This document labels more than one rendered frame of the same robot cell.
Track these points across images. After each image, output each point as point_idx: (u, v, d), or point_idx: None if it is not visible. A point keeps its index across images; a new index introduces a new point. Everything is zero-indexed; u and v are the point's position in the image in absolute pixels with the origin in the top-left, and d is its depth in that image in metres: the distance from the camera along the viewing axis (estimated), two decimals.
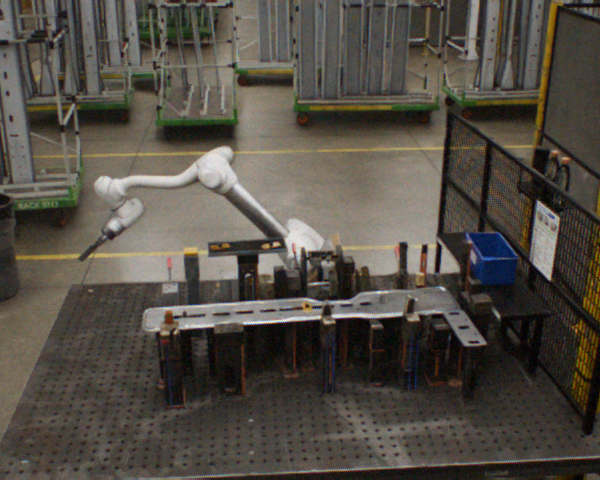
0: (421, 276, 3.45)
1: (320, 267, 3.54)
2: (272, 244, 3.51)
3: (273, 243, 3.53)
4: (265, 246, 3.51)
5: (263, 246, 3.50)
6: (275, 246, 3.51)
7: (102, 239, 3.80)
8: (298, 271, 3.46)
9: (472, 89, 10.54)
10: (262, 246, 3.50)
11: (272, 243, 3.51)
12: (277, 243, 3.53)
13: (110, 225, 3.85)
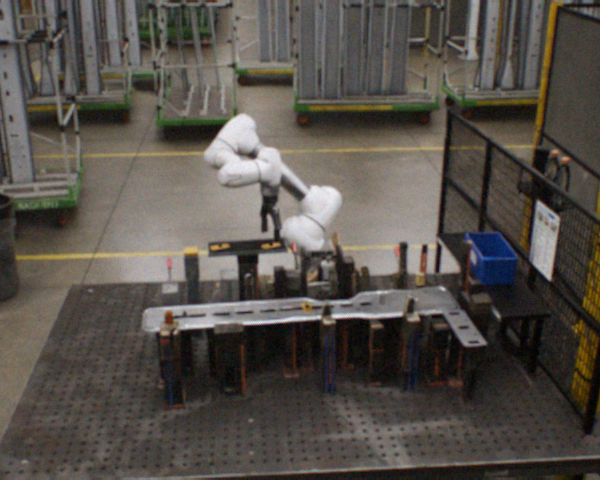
0: (421, 276, 3.45)
1: (320, 267, 3.54)
2: (272, 244, 3.51)
3: (273, 243, 3.53)
4: (265, 246, 3.51)
5: (263, 246, 3.50)
6: (275, 246, 3.51)
7: (277, 214, 3.38)
8: (298, 271, 3.46)
9: (472, 89, 10.54)
10: (262, 246, 3.50)
11: (272, 243, 3.51)
12: (277, 243, 3.53)
13: (268, 195, 3.37)
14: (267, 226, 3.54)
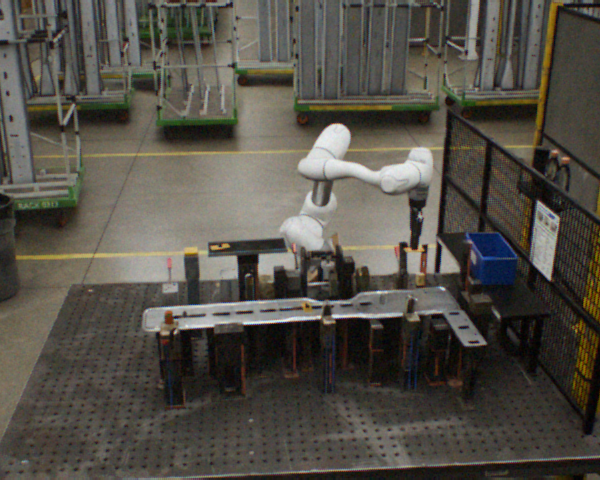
0: (421, 276, 3.45)
1: (320, 267, 3.54)
2: None
3: (417, 247, 3.28)
4: (407, 250, 3.27)
5: (405, 249, 3.27)
6: (418, 251, 3.25)
7: (420, 223, 3.16)
8: (298, 271, 3.46)
9: (472, 89, 10.54)
10: (404, 249, 3.27)
11: None
12: (421, 248, 3.28)
13: (415, 198, 3.13)
14: None
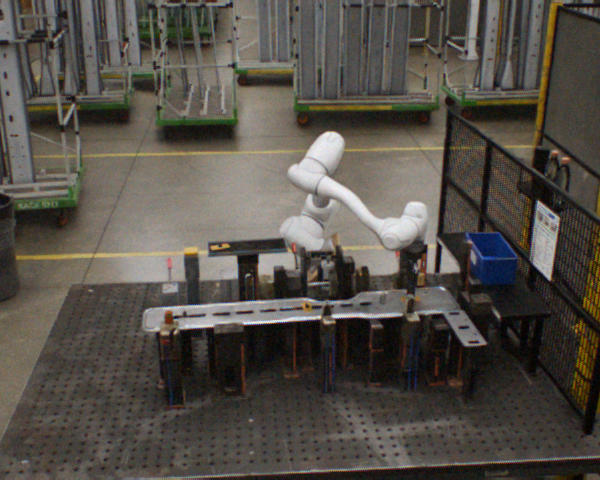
0: (421, 276, 3.45)
1: (320, 267, 3.54)
2: None
3: None
4: (404, 299, 3.36)
5: (402, 299, 3.36)
6: (414, 300, 3.35)
7: (415, 274, 3.25)
8: (298, 271, 3.46)
9: (472, 89, 10.54)
10: (401, 298, 3.36)
11: None
12: (417, 297, 3.37)
13: (411, 251, 3.22)
14: None
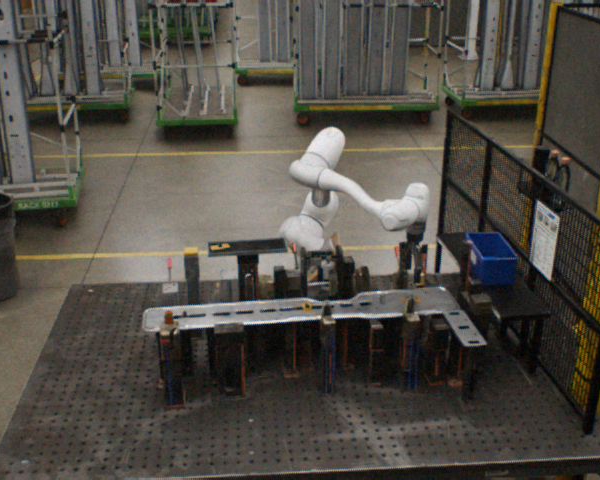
0: (421, 276, 3.45)
1: (320, 267, 3.54)
2: None
3: (413, 297, 3.38)
4: (404, 300, 3.37)
5: (402, 299, 3.36)
6: (414, 301, 3.35)
7: (419, 253, 3.20)
8: (298, 271, 3.46)
9: (472, 89, 10.54)
10: (401, 299, 3.37)
11: None
12: (417, 298, 3.37)
13: (412, 233, 3.19)
14: (411, 263, 3.37)
